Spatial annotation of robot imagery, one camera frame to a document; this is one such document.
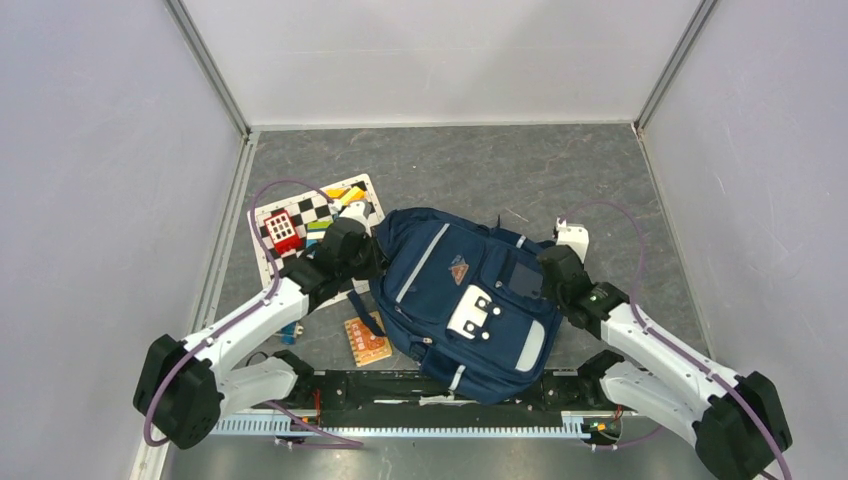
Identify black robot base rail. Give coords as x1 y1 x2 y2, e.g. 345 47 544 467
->
276 369 627 429

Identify black white chessboard mat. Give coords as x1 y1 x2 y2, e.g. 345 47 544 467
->
249 173 385 288

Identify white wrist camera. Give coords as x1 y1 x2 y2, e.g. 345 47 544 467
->
336 200 373 234
554 216 590 263

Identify navy blue student backpack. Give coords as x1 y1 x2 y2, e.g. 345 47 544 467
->
348 207 562 404

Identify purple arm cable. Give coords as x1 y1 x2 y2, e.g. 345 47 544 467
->
142 178 364 452
559 200 796 480

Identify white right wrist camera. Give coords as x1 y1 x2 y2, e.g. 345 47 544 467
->
554 216 590 263

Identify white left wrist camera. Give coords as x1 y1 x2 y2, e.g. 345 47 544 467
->
336 200 373 234

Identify red window toy block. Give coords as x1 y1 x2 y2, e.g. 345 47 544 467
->
264 210 304 256

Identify orange spiral notebook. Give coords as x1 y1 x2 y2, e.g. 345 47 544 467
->
344 318 393 367

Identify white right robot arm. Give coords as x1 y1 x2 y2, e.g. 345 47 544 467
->
537 243 793 479

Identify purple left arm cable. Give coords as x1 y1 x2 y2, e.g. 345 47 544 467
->
142 178 364 452

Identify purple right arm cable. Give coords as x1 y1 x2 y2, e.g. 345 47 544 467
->
559 200 796 480

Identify orange yellow wedge block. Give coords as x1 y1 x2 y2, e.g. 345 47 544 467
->
325 185 366 206

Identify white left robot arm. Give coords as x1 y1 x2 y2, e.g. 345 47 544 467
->
133 212 377 449

